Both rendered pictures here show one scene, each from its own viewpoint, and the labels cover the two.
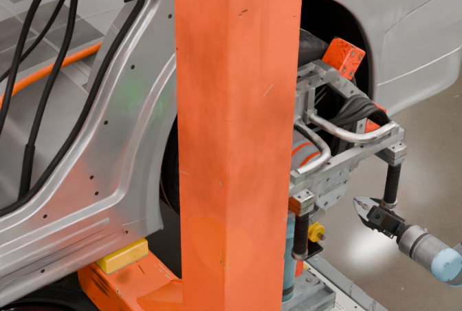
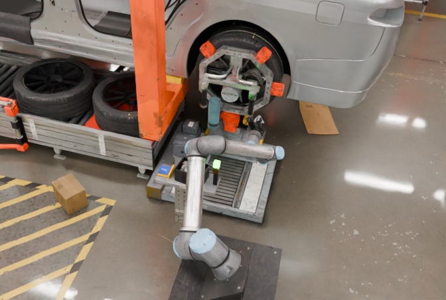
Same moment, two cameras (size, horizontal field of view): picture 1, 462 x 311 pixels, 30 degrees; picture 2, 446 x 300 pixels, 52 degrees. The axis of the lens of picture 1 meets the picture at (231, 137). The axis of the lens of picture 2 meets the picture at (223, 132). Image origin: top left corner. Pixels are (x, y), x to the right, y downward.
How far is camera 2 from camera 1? 236 cm
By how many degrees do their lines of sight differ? 39
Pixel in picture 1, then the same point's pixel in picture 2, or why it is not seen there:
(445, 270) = not seen: hidden behind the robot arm
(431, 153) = (383, 161)
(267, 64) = (143, 6)
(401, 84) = (306, 89)
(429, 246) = (250, 137)
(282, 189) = (153, 54)
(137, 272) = (171, 85)
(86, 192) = not seen: hidden behind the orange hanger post
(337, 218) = (310, 150)
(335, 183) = (230, 93)
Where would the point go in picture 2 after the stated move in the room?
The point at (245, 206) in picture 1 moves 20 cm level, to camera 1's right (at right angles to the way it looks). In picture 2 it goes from (139, 50) to (155, 65)
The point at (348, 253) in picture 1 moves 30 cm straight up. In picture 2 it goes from (295, 160) to (300, 135)
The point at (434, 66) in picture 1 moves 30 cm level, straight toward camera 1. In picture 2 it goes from (329, 91) to (293, 99)
